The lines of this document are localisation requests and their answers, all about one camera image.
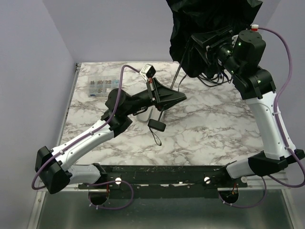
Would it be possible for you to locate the black umbrella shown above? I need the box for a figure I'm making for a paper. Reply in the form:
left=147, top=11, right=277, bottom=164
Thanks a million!
left=167, top=0, right=262, bottom=78

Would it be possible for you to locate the beige zippered umbrella case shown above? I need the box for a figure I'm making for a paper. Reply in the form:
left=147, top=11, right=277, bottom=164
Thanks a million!
left=136, top=107, right=161, bottom=123

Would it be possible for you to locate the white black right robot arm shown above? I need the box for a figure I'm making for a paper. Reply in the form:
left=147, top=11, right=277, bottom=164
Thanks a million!
left=191, top=24, right=305, bottom=179

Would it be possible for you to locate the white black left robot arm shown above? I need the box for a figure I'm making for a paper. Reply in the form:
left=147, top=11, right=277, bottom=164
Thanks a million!
left=35, top=78, right=186, bottom=194

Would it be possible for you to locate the clear plastic screw organizer box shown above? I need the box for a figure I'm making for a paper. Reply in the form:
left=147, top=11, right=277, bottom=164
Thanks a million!
left=87, top=75, right=120, bottom=97

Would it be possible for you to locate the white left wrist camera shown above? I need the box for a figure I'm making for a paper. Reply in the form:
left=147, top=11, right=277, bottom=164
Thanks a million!
left=140, top=64, right=156, bottom=81

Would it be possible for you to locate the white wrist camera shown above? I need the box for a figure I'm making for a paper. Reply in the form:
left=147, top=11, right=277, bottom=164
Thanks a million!
left=140, top=64, right=156, bottom=81
left=233, top=23, right=260, bottom=39

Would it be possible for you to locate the black usb cable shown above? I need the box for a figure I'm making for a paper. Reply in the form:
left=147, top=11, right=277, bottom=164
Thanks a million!
left=197, top=64, right=235, bottom=87

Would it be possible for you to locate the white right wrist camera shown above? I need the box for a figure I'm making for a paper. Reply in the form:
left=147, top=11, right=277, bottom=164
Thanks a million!
left=233, top=23, right=260, bottom=39

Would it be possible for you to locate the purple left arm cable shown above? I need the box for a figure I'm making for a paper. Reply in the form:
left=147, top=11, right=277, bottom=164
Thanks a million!
left=32, top=64, right=143, bottom=190

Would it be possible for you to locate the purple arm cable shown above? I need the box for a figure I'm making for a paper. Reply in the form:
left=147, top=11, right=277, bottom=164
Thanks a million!
left=32, top=64, right=143, bottom=190
left=258, top=26, right=305, bottom=187

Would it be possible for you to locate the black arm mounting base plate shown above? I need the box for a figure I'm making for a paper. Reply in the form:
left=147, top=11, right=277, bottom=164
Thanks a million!
left=78, top=165, right=247, bottom=199

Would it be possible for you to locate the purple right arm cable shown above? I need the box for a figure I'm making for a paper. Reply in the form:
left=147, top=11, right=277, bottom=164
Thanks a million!
left=258, top=26, right=305, bottom=187

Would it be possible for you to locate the aluminium front rail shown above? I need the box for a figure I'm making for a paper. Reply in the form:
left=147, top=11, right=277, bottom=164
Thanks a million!
left=211, top=174, right=287, bottom=191

